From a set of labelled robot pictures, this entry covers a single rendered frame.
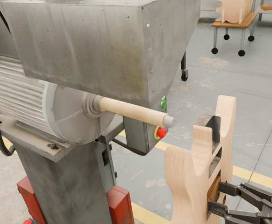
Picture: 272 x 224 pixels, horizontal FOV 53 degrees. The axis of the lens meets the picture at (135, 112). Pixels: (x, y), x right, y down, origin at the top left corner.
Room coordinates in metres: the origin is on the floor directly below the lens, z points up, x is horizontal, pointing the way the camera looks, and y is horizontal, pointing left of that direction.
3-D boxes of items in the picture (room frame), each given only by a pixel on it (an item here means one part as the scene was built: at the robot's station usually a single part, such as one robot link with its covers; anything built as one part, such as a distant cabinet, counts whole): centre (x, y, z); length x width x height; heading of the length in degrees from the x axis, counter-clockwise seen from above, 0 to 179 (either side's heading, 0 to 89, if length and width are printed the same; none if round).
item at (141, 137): (0.89, 0.03, 0.99); 0.24 x 0.21 x 0.26; 51
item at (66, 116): (0.76, 0.25, 1.25); 0.41 x 0.27 x 0.26; 51
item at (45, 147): (0.79, 0.30, 1.11); 0.36 x 0.24 x 0.04; 51
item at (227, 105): (0.61, -0.24, 1.18); 0.07 x 0.04 x 0.09; 143
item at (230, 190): (0.50, -0.20, 1.02); 0.07 x 0.01 x 0.03; 52
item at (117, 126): (0.84, 0.07, 1.02); 0.19 x 0.04 x 0.04; 141
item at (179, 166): (0.40, -0.08, 1.21); 0.07 x 0.04 x 0.10; 143
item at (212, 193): (0.48, -0.16, 1.02); 0.10 x 0.03 x 0.05; 143
